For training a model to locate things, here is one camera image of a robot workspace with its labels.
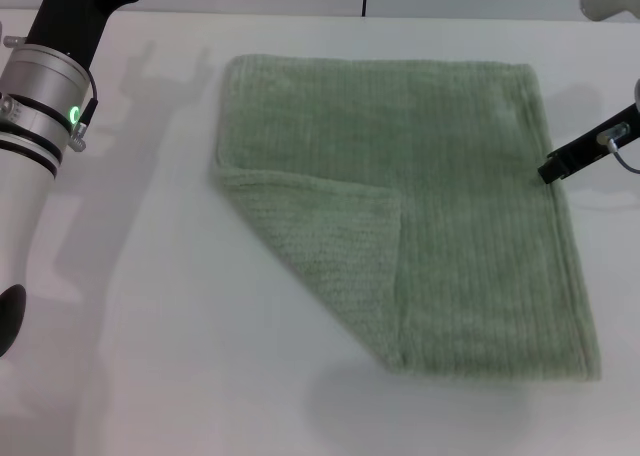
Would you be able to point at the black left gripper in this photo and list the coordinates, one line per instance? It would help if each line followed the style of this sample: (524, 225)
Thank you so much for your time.
(60, 21)

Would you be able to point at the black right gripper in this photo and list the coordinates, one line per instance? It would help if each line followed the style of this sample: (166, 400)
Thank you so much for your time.
(600, 138)

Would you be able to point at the green ribbed towel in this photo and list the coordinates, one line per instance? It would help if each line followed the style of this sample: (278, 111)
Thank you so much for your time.
(400, 186)

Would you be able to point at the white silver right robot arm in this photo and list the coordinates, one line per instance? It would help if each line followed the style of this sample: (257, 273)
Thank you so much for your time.
(637, 93)

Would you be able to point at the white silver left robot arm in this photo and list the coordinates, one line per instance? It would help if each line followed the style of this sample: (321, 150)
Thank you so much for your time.
(27, 141)

